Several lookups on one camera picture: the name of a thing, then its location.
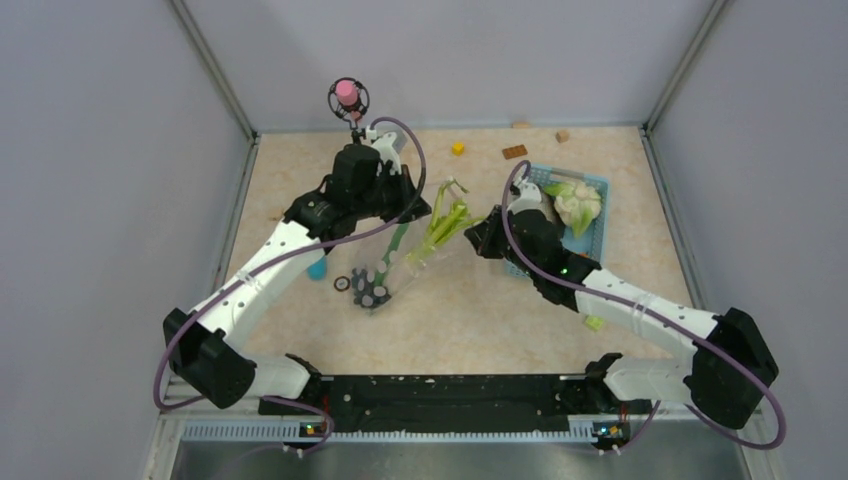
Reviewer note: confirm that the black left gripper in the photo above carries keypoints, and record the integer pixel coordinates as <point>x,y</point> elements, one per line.
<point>404,182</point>

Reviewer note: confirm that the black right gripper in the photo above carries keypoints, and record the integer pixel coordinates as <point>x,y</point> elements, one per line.
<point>484,234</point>

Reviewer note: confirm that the light blue plastic basket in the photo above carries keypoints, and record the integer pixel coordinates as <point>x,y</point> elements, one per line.
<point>585,252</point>

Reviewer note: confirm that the green chili pepper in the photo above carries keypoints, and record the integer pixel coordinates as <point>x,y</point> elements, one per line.
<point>392,248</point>

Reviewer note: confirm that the clear zip top bag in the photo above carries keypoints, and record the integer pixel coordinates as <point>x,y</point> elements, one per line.
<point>401,273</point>

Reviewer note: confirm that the black grape bunch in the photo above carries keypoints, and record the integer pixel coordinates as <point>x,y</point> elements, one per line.
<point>367,293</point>

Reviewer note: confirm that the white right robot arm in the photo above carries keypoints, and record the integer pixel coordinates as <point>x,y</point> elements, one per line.
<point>718,364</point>

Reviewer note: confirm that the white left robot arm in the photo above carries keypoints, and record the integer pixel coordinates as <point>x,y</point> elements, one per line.
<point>203,347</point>

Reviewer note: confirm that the white cauliflower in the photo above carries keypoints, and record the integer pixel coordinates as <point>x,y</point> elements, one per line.
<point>576,203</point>

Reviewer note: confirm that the light green lego brick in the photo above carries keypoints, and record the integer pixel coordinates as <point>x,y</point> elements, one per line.
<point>594,323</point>

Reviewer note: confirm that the teal silicone tool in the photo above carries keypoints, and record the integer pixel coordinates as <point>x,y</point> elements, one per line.
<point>318,270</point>

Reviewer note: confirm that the pink microphone on tripod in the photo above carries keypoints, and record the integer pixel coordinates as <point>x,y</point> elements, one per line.
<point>349,100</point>

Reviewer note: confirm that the brown brick block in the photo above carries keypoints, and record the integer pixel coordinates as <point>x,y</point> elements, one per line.
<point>514,152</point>

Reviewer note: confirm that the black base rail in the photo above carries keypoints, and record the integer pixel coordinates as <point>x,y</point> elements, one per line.
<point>463,403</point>

